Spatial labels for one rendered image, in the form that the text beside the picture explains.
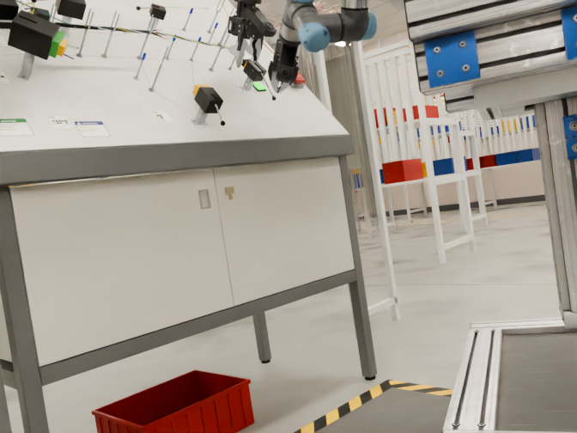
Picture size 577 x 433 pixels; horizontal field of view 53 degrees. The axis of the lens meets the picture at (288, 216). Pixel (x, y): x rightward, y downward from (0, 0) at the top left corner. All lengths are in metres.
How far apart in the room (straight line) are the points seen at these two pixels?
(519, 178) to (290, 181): 8.46
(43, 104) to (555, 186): 1.17
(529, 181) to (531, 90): 8.90
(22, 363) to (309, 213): 0.97
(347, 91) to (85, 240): 1.85
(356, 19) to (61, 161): 0.83
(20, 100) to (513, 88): 1.08
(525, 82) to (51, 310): 1.09
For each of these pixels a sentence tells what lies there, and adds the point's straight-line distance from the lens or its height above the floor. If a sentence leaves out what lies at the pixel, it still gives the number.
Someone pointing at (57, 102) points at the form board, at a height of 1.00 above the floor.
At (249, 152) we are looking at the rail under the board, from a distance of 1.68.
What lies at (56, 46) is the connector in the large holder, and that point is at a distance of 1.50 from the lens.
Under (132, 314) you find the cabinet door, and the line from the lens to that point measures 1.48.
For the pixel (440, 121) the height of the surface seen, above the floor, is 1.09.
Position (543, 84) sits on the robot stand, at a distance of 1.20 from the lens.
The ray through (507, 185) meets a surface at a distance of 10.20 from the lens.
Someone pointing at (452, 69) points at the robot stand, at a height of 0.87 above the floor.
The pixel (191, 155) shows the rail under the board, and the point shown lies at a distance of 1.55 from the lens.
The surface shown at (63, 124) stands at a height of 0.93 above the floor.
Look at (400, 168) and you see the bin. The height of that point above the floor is 0.77.
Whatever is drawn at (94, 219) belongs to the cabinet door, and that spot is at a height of 0.70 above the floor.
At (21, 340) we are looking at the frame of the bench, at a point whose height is 0.47.
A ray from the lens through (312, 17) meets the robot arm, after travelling 1.58.
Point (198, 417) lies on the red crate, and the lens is 1.77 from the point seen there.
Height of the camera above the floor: 0.69
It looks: 2 degrees down
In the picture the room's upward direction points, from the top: 8 degrees counter-clockwise
